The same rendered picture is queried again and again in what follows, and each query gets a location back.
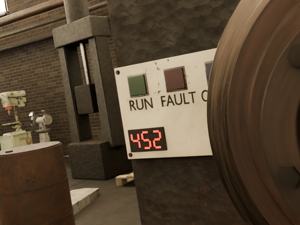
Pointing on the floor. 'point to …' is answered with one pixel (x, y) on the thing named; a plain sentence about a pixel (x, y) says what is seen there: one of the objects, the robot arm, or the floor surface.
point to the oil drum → (35, 186)
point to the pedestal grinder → (42, 121)
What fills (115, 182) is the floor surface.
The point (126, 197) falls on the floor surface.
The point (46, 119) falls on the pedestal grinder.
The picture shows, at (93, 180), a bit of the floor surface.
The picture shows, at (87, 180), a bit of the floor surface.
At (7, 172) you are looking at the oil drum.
